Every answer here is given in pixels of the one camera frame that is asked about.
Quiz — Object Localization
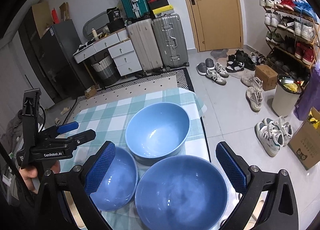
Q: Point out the small cardboard box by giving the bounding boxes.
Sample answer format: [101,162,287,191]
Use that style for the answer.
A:
[255,65,278,91]

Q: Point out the silver suitcase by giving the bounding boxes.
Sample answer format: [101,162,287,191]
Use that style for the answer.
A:
[152,14,189,69]

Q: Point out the black refrigerator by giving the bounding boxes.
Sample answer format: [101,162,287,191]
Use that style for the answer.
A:
[18,20,94,103]

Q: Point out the wooden shoe rack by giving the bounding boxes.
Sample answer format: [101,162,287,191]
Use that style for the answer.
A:
[261,4,319,77]

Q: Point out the person's left hand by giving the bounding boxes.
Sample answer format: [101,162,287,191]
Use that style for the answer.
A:
[19,161,60,194]

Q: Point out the beige suitcase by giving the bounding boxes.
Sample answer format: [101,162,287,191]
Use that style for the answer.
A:
[126,18,163,71]

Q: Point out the white drawer desk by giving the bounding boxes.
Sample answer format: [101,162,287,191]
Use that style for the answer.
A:
[73,28,142,76]

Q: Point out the teal plaid tablecloth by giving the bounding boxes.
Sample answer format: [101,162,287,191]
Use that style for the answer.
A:
[37,87,221,230]

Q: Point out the white sneaker behind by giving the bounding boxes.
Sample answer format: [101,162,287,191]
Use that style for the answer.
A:
[263,116,293,147]

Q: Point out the stack of shoe boxes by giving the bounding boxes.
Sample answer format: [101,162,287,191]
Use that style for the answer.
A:
[144,0,175,19]

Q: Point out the grey slippers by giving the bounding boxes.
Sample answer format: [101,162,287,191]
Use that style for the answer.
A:
[196,58,215,76]

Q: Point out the white green sneaker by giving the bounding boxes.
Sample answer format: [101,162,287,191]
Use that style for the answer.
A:
[254,122,284,157]

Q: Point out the beige sneaker near bin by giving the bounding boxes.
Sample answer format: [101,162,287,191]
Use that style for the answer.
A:
[246,87,263,113]

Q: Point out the striped laundry basket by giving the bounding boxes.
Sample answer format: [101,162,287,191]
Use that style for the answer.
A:
[91,52,120,87]

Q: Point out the oval mirror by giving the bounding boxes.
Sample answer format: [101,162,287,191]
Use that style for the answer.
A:
[82,11,109,40]

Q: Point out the purple bag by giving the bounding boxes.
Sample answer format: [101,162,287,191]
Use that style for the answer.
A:
[294,60,320,121]

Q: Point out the black white high sneaker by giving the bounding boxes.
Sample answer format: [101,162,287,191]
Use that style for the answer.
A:
[226,60,245,73]

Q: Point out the white black striped sneaker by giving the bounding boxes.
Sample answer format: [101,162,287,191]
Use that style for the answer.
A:
[206,69,226,86]

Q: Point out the wooden door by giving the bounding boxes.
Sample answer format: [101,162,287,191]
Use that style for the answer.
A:
[185,0,243,52]

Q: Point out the large blue bowl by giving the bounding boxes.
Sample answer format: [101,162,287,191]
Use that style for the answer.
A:
[135,155,228,229]

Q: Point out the medium blue bowl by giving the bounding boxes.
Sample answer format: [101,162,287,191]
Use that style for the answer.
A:
[125,102,191,160]

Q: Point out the small blue bowl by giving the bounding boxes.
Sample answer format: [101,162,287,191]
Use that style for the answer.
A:
[90,147,139,212]

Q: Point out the beige sneaker far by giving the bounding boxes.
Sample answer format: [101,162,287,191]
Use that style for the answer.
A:
[240,76,263,89]

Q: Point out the large open cardboard box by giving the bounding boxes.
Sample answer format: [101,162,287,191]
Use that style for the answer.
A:
[289,107,320,170]

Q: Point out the white trash bin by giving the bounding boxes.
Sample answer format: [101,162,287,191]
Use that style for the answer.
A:
[272,74,302,117]

